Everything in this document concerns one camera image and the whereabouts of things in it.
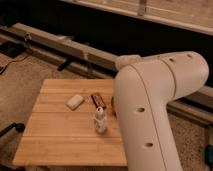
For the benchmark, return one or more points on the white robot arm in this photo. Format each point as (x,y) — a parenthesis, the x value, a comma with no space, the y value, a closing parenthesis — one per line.
(142,89)

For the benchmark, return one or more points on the orange ceramic bowl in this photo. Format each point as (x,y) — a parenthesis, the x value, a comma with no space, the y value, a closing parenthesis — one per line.
(113,106)

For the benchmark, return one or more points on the brown candy bar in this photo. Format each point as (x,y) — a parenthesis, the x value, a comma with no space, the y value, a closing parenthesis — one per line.
(98,100)

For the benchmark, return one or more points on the small white dropper bottle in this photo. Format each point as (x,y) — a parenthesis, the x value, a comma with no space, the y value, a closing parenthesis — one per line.
(100,121)

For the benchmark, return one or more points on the white soap bar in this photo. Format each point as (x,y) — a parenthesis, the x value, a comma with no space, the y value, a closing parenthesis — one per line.
(75,101)

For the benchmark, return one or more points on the wooden bamboo board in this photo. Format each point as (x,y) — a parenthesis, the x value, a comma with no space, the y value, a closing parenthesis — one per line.
(55,135)

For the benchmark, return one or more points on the grey metal rail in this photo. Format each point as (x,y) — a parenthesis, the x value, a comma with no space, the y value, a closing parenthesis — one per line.
(104,58)

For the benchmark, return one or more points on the black handle object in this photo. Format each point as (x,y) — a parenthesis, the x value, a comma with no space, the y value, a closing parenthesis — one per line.
(19,127)

